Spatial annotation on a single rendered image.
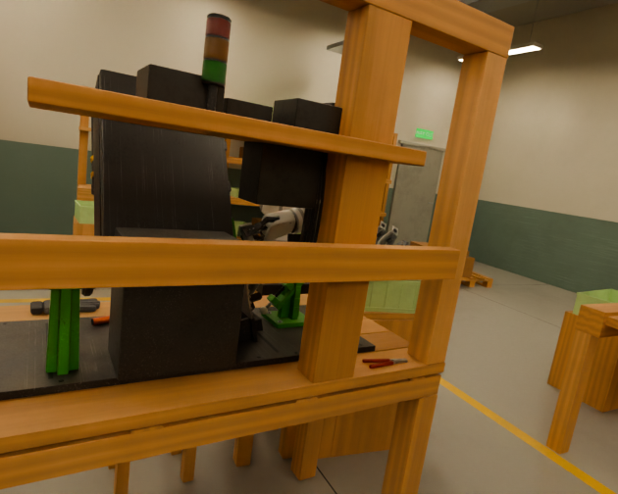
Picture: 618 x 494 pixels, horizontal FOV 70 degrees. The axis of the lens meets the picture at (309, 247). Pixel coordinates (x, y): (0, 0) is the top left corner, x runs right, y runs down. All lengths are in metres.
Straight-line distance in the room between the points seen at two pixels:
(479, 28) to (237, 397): 1.18
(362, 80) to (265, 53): 6.41
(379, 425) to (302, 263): 1.66
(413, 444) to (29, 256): 1.29
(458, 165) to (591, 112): 7.47
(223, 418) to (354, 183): 0.67
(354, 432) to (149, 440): 1.55
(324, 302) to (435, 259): 0.36
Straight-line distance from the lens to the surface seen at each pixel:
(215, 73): 1.00
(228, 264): 0.97
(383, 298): 2.27
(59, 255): 0.90
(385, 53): 1.21
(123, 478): 2.20
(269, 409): 1.24
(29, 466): 1.13
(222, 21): 1.02
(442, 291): 1.47
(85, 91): 0.88
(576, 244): 8.61
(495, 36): 1.51
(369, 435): 2.59
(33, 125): 6.91
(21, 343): 1.42
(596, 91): 8.92
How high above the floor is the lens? 1.46
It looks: 10 degrees down
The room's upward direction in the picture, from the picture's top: 8 degrees clockwise
